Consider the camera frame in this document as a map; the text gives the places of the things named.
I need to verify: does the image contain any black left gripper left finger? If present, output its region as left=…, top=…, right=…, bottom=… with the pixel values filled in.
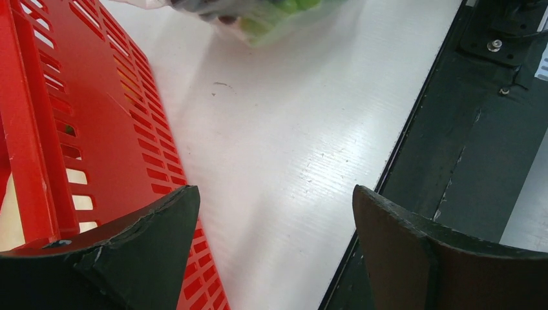
left=1, top=185, right=200, bottom=309

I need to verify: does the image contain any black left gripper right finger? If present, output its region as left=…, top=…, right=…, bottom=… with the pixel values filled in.
left=352, top=185, right=547, bottom=309

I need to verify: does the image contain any green grape bunch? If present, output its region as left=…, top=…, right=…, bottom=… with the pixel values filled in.
left=238, top=1, right=321, bottom=45

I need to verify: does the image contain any clear dotted zip top bag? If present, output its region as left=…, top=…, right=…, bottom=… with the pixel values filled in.
left=120, top=0, right=346, bottom=47

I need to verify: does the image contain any red plastic shopping basket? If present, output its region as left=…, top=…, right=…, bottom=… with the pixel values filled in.
left=1, top=1, right=229, bottom=309

